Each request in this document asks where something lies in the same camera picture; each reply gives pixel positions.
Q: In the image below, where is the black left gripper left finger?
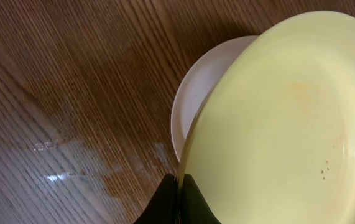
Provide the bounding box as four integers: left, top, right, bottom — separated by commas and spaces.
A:
134, 174, 178, 224

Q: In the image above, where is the white plate with stain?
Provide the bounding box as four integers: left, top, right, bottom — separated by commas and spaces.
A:
170, 35, 257, 160

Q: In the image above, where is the yellow-green plate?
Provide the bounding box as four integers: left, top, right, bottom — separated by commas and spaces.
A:
178, 11, 355, 223

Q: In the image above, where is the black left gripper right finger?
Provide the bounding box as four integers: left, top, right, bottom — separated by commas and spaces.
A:
180, 174, 221, 224

